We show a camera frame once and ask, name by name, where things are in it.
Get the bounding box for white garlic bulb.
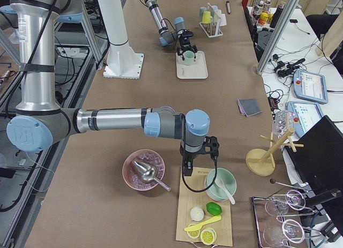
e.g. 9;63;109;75
190;206;205;222

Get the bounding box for grey folded cloth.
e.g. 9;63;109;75
237;99;262;117

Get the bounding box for black metal cylinder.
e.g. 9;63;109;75
226;1;232;14

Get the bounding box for white ceramic spoon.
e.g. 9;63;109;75
215;176;235;205

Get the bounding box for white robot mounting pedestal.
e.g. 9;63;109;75
98;0;144;79

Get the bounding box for white cup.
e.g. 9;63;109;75
214;9;222;18

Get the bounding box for metal scoop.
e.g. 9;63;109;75
133;160;171;192

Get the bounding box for yellow plastic knife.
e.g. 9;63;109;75
184;215;222;232

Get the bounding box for wooden mug tree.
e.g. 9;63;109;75
245;127;304;176

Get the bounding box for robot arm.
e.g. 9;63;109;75
144;0;198;60
6;0;218;176

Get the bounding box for stacked green bowls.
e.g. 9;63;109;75
204;167;237;202

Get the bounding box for yellow cup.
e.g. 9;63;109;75
202;11;211;24

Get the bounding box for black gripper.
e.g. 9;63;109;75
180;143;206;176
177;31;198;60

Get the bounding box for metal glass rack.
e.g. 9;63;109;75
252;178;329;247

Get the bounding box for clear textured glass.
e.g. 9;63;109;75
273;110;294;138

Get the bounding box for teach pendant tablet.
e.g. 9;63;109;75
293;69;329;104
286;101;324;138

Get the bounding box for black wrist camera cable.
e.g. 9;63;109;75
181;116;218;192

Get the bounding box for lemon half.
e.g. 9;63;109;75
200;228;217;245

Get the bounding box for green cup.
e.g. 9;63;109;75
183;50;195;66

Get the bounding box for pink bowl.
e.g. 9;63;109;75
122;149;165;191

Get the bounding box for green lime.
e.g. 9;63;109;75
206;202;222;216

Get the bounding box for wooden cutting board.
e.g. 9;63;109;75
176;167;233;247

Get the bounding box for white wire cup rack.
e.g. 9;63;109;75
199;3;223;38

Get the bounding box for cream rabbit serving tray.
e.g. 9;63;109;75
175;50;208;80

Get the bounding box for lemon slice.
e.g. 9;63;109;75
187;230;200;239

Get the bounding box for grey cup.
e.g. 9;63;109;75
199;6;207;19

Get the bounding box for black laptop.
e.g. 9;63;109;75
283;115;343;200

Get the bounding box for aluminium frame post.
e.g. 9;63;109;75
256;0;300;75

